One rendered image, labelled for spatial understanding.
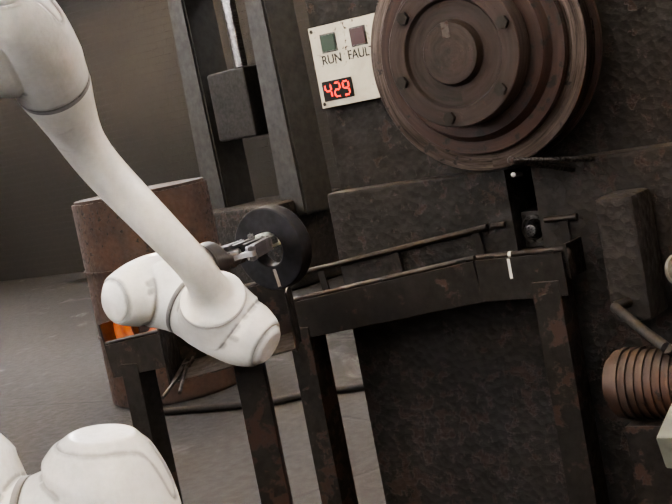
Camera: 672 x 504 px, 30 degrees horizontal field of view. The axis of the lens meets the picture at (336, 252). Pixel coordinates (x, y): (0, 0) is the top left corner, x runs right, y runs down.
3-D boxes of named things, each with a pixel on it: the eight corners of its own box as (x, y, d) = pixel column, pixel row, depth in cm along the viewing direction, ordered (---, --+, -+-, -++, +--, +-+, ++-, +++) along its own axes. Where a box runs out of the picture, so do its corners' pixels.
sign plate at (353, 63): (327, 107, 283) (312, 28, 281) (425, 89, 268) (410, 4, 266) (321, 109, 281) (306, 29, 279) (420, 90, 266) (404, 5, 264)
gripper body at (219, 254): (186, 290, 215) (220, 276, 222) (223, 287, 210) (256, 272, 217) (175, 248, 214) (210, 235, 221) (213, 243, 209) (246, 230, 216)
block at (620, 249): (633, 310, 245) (613, 190, 243) (672, 308, 241) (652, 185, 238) (612, 323, 237) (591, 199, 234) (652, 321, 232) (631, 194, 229)
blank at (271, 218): (234, 213, 234) (223, 217, 231) (297, 195, 225) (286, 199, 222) (260, 292, 235) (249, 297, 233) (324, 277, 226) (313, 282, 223)
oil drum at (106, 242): (175, 372, 584) (136, 184, 575) (274, 368, 550) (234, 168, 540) (83, 410, 537) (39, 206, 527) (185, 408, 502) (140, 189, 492)
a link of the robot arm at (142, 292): (149, 293, 212) (209, 324, 206) (84, 320, 199) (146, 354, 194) (157, 235, 207) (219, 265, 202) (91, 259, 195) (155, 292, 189)
